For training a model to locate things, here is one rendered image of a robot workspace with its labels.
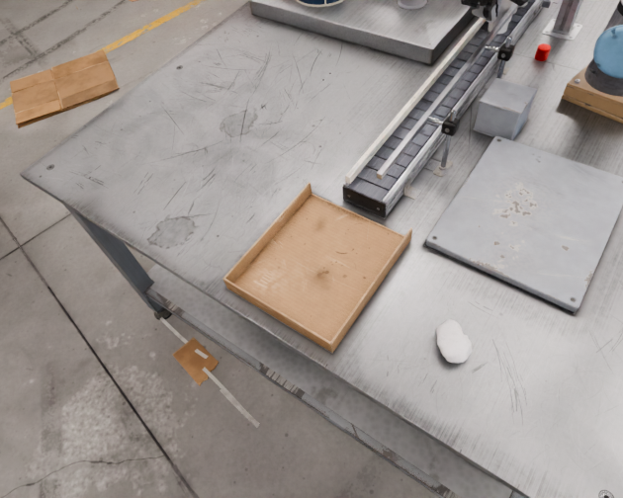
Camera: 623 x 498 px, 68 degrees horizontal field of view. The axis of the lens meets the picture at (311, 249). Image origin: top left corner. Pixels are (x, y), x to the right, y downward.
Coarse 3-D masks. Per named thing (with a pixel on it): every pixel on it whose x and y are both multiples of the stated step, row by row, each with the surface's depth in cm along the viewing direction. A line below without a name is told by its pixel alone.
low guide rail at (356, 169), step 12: (480, 24) 126; (468, 36) 122; (456, 48) 120; (444, 60) 117; (432, 84) 115; (420, 96) 112; (408, 108) 108; (396, 120) 106; (384, 132) 104; (372, 144) 102; (372, 156) 103; (360, 168) 100; (348, 180) 98
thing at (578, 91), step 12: (576, 84) 113; (588, 84) 112; (564, 96) 116; (576, 96) 114; (588, 96) 112; (600, 96) 110; (612, 96) 109; (588, 108) 114; (600, 108) 111; (612, 108) 109
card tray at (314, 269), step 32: (288, 224) 102; (320, 224) 101; (352, 224) 100; (256, 256) 98; (288, 256) 97; (320, 256) 96; (352, 256) 96; (384, 256) 95; (256, 288) 93; (288, 288) 93; (320, 288) 92; (352, 288) 91; (288, 320) 86; (320, 320) 88; (352, 320) 86
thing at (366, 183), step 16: (528, 0) 136; (512, 16) 132; (480, 32) 129; (464, 48) 125; (480, 64) 121; (448, 80) 118; (464, 80) 117; (432, 96) 115; (448, 96) 115; (416, 112) 112; (448, 112) 111; (400, 128) 110; (432, 128) 108; (384, 144) 107; (416, 144) 106; (384, 160) 104; (400, 160) 104; (368, 176) 102; (384, 176) 101; (368, 192) 99; (384, 192) 99
